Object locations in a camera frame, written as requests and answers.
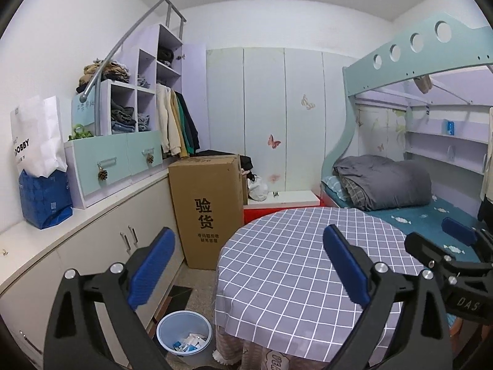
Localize blue trash bin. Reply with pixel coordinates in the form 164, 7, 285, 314
156, 311, 212, 357

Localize white low cabinet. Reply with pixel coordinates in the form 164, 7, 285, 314
1, 171, 177, 368

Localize purple checked tablecloth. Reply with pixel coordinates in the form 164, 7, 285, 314
215, 207, 421, 369

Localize grey folded quilt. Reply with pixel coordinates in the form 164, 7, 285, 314
332, 154, 432, 211

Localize blue plastic bag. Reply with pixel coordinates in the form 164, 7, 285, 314
18, 171, 73, 230

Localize teal drawer unit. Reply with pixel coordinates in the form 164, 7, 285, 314
64, 131, 163, 210

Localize red storage box white lid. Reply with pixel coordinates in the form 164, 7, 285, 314
243, 191, 321, 224

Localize tall brown cardboard box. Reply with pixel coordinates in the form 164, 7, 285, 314
168, 154, 244, 270

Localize white plastic bag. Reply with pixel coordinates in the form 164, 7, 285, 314
247, 175, 268, 201

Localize white paper shopping bag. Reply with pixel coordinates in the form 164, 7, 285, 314
10, 96, 68, 178

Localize hanging clothes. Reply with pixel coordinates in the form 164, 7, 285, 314
156, 84, 200, 158

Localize purple cubby shelf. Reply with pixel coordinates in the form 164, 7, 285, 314
101, 23, 210, 150

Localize grey metal handrail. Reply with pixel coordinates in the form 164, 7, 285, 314
78, 0, 187, 135

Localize teal bunk bed frame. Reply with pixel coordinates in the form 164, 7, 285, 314
321, 13, 492, 177

